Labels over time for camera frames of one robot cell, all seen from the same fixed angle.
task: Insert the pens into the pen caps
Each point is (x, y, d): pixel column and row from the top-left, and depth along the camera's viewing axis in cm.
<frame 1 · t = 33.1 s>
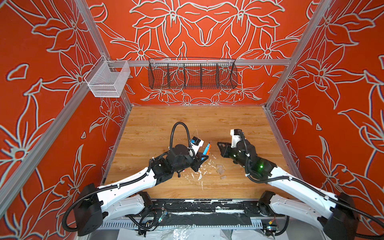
left hand: (207, 155, 70), fingers closed
right hand: (215, 143, 75), fingers closed
clear pen cap: (220, 168, 89), on the table

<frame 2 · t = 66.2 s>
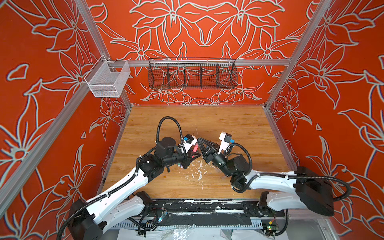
left hand: (198, 149, 69), fingers closed
right hand: (193, 144, 64), fingers closed
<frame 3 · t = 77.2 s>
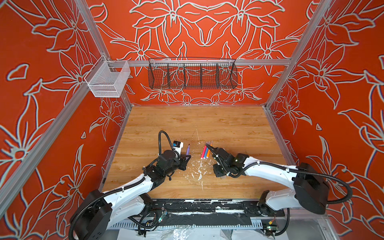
left hand: (190, 155, 80), fingers closed
right hand: (212, 170, 83), fingers open
pink pen: (202, 154, 94), on the table
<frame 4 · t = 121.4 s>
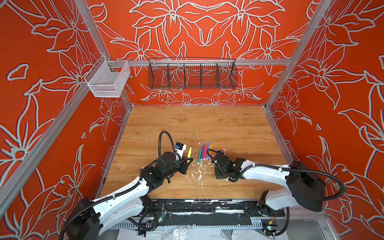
left hand: (191, 158, 77), fingers closed
right hand: (215, 173, 85), fingers open
green pen: (199, 157, 92), point 2 cm above the table
purple pen: (202, 152, 95), on the table
